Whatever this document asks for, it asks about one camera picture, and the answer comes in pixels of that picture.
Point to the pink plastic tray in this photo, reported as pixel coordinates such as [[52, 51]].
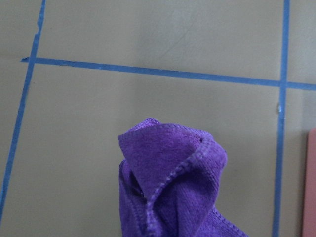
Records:
[[309, 211]]

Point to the purple microfiber cloth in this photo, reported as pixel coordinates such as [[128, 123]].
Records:
[[169, 181]]

